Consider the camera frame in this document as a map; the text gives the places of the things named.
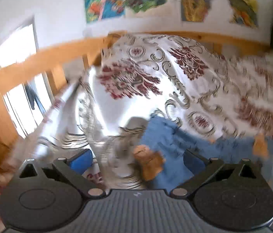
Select window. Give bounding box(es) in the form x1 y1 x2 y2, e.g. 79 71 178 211
0 19 54 144

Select wooden bed frame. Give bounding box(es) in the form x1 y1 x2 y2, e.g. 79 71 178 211
0 30 271 183

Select blue pyjama pants orange cars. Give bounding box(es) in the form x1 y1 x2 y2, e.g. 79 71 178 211
140 116 273 192

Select floral white bed cover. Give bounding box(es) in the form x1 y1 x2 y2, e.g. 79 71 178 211
0 32 273 233

